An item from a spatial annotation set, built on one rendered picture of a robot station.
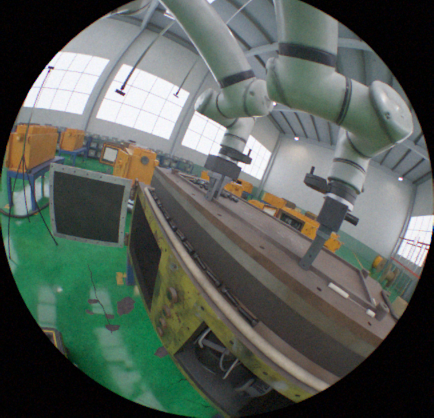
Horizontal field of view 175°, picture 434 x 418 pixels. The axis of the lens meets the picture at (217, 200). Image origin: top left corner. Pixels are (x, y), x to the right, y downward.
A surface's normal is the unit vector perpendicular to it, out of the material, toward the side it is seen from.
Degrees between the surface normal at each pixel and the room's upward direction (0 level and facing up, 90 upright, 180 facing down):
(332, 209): 90
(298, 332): 90
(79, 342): 0
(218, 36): 112
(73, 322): 0
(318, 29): 137
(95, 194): 90
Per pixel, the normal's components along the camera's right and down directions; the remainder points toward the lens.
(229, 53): 0.16, 0.65
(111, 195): 0.52, 0.39
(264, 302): -0.72, -0.13
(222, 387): 0.36, -0.91
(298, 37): -0.64, 0.71
